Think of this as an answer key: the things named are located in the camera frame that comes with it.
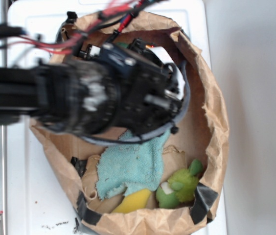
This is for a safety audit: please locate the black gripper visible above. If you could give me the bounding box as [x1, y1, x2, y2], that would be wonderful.
[81, 38, 184, 136]

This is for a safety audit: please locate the green textured ball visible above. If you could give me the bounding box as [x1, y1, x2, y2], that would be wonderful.
[116, 42, 128, 48]

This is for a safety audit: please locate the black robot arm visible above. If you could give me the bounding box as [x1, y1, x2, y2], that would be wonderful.
[0, 41, 189, 136]

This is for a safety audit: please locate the light blue terry cloth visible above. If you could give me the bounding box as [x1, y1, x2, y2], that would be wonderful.
[96, 131, 170, 200]

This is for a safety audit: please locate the green plush toy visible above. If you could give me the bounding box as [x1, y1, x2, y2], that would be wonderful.
[156, 159, 204, 209]

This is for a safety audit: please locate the yellow sponge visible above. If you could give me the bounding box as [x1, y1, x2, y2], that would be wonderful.
[112, 188, 152, 213]

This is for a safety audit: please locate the white plastic tray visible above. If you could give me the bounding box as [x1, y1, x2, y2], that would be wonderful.
[6, 0, 228, 235]

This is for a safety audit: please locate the red and black cable bundle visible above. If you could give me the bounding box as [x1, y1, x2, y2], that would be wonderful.
[0, 0, 170, 56]

